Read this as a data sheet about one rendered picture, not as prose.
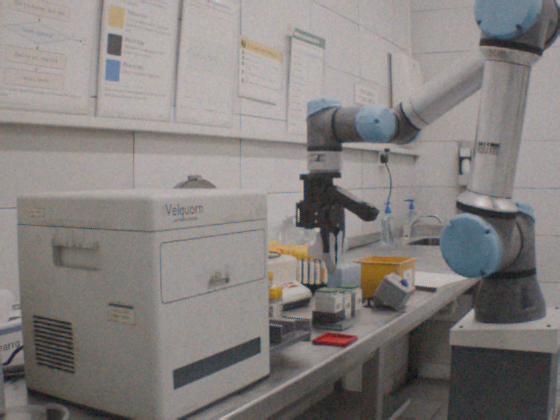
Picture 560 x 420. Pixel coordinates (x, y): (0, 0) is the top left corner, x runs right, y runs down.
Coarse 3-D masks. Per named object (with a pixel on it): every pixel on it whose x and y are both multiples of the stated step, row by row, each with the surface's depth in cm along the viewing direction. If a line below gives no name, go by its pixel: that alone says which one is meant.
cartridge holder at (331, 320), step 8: (312, 312) 139; (320, 312) 138; (328, 312) 137; (336, 312) 137; (344, 312) 140; (312, 320) 139; (320, 320) 138; (328, 320) 137; (336, 320) 137; (344, 320) 139; (352, 320) 139; (336, 328) 136; (344, 328) 136
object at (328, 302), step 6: (318, 294) 138; (324, 294) 138; (330, 294) 137; (336, 294) 139; (342, 294) 140; (318, 300) 139; (324, 300) 138; (330, 300) 137; (336, 300) 137; (318, 306) 139; (324, 306) 138; (330, 306) 137; (336, 306) 137
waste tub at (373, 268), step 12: (360, 264) 170; (372, 264) 168; (384, 264) 167; (396, 264) 165; (408, 264) 170; (360, 276) 170; (372, 276) 168; (408, 276) 171; (360, 288) 170; (372, 288) 169
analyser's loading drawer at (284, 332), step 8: (272, 320) 116; (280, 320) 115; (288, 320) 114; (296, 320) 119; (304, 320) 119; (272, 328) 110; (280, 328) 110; (288, 328) 114; (296, 328) 119; (304, 328) 119; (272, 336) 110; (280, 336) 110; (288, 336) 112; (296, 336) 115; (304, 336) 116; (272, 344) 109; (280, 344) 109; (288, 344) 111; (272, 352) 107
